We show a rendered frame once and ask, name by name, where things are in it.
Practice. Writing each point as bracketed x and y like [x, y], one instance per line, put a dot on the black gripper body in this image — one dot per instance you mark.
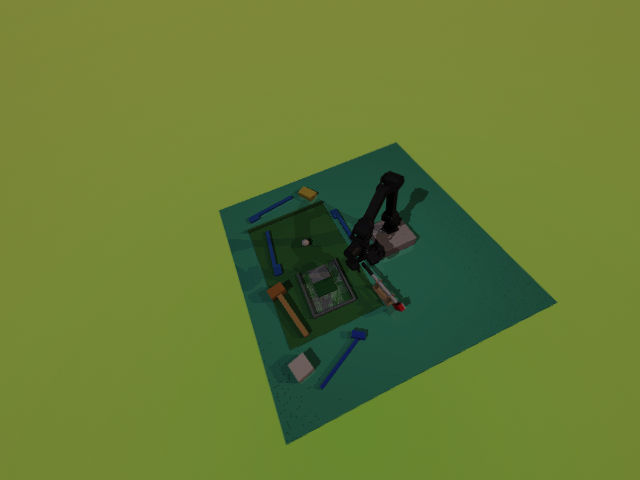
[353, 265]

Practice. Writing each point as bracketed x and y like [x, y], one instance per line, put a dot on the brown wooden mallet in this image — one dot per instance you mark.
[277, 292]

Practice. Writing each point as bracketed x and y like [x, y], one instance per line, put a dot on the brown rectangular block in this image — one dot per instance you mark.
[307, 193]

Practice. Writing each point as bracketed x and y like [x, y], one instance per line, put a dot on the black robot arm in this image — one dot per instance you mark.
[392, 182]

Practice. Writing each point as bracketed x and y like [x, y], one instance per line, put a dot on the grey putter with red head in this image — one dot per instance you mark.
[397, 305]

